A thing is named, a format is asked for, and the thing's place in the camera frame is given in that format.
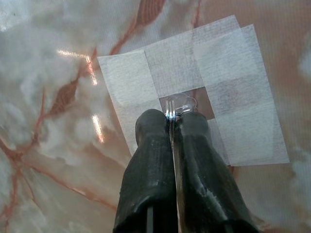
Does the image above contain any white gauze tape strip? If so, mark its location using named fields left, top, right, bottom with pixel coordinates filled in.
left=192, top=24, right=291, bottom=167
left=97, top=49, right=169, bottom=159
left=144, top=15, right=244, bottom=99

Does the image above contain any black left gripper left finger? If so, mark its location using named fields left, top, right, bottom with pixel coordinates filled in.
left=112, top=108, right=180, bottom=233

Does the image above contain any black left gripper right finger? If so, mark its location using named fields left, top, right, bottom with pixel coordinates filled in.
left=173, top=112, right=259, bottom=233

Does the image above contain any clear adhesive wall hook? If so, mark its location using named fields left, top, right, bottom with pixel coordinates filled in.
left=167, top=94, right=198, bottom=115

